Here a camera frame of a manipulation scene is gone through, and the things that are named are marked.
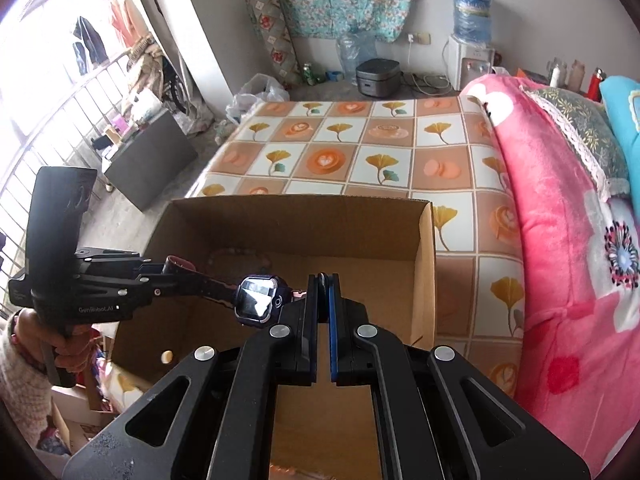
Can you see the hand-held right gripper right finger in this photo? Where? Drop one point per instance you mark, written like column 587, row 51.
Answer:
column 340, row 350

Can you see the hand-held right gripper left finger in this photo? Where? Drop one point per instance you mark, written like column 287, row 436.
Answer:
column 314, row 312

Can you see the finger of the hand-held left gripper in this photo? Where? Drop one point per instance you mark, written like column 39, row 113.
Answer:
column 160, row 294
column 155, row 267

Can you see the dark purple smartwatch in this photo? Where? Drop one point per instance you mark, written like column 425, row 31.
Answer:
column 257, row 301

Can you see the brown cardboard box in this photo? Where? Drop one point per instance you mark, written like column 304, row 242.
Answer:
column 300, row 230

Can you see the person's left forearm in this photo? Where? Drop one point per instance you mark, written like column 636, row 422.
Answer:
column 22, row 395

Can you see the person's left hand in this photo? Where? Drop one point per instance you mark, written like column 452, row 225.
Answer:
column 35, row 332

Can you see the grey cabinet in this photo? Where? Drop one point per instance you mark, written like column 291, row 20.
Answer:
column 150, row 160

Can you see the metal window railing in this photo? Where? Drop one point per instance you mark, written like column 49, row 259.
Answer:
column 60, row 110

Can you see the checked leaf print bed sheet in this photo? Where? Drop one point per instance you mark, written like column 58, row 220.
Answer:
column 350, row 160

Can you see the pile of clothes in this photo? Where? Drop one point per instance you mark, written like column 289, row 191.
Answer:
column 145, row 65

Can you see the hanging dark jacket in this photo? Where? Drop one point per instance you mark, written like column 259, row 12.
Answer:
column 87, row 45

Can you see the white plastic bag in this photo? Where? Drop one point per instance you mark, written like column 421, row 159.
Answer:
column 255, row 97

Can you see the hanging pink garment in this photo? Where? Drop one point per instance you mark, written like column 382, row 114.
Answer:
column 127, row 17

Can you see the pink floral blanket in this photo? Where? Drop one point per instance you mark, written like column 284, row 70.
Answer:
column 550, row 260

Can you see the blue tape roll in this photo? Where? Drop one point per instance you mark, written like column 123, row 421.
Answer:
column 334, row 76

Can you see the dark grey rice cooker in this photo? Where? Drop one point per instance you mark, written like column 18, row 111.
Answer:
column 377, row 80

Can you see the patterned folded mat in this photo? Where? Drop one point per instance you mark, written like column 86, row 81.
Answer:
column 275, row 40

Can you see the clear empty water jug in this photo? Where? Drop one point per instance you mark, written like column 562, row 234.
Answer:
column 357, row 55

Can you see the white water dispenser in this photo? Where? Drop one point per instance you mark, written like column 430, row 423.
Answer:
column 467, row 67

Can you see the teal floral cloth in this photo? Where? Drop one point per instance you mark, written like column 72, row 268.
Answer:
column 340, row 0

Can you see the white bottle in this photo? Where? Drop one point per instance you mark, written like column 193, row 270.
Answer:
column 555, row 74

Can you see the red thermos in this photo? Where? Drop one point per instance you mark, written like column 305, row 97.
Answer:
column 595, row 85

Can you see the blue printed pillow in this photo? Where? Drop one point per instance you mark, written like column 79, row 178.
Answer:
column 622, row 105

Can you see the wall socket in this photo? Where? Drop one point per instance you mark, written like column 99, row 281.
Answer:
column 424, row 38

